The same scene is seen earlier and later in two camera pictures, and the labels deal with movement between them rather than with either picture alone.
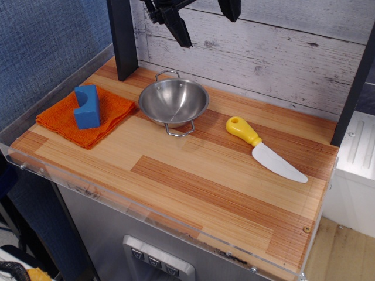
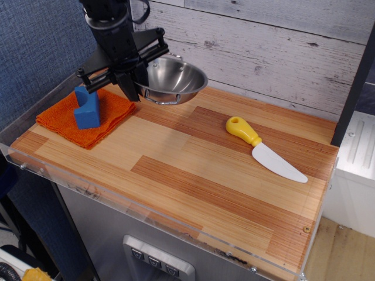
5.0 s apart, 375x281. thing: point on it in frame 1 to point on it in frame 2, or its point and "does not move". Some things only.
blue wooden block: [88, 115] does not move
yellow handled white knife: [263, 154] does not move
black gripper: [168, 10] to [123, 51]
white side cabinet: [350, 193] does not move
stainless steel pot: [173, 102] to [171, 80]
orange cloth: [60, 119] does not move
